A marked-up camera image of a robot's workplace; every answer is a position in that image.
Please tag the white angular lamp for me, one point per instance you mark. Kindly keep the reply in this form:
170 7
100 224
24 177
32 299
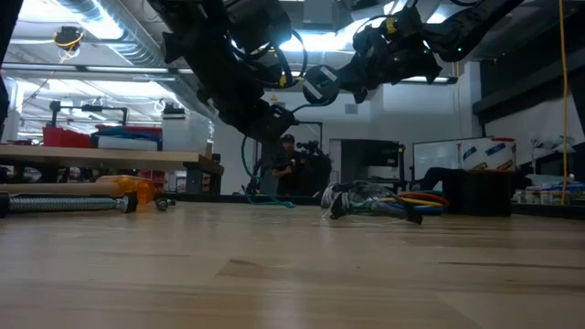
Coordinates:
553 142

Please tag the whiteboard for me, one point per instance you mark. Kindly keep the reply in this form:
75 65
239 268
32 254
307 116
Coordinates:
434 160

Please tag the white plastic container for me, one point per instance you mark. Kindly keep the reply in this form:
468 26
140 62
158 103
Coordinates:
185 134

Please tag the black slanted beam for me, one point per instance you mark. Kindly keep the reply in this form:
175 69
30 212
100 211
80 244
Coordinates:
525 91

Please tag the grey wall vent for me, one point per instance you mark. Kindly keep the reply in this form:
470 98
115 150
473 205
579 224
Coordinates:
351 109

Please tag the white box with blue lid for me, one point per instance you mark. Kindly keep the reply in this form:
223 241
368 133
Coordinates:
128 142

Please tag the light wooden rod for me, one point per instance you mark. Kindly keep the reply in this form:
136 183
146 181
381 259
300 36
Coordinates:
55 188

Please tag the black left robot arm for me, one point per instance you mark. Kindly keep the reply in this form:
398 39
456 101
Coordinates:
205 41

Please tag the orange translucent plastic piece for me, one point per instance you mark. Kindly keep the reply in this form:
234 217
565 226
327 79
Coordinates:
137 189

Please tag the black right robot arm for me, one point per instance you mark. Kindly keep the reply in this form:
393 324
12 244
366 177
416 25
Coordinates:
466 36

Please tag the red plastic bin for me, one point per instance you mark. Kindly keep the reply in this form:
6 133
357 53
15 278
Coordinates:
59 137

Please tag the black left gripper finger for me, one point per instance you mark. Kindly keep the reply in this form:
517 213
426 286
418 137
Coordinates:
281 118
264 132

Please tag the person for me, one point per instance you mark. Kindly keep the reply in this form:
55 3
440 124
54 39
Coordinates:
288 166

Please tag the long ceiling light bar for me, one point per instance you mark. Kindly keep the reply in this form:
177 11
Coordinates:
114 69

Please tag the black cabinet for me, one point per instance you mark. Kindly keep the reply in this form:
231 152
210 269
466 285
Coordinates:
370 160

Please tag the white tub with red rim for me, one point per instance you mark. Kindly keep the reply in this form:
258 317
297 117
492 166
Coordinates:
486 155

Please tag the wooden workbench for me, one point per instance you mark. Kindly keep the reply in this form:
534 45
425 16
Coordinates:
160 160

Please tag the small dark metal part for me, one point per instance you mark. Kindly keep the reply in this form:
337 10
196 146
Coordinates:
162 204

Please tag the row of small boxes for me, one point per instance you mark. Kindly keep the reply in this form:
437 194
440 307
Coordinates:
539 196

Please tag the black camera stand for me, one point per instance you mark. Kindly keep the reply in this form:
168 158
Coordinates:
91 108

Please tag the black background robot arm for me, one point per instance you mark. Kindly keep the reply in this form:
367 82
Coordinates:
320 173

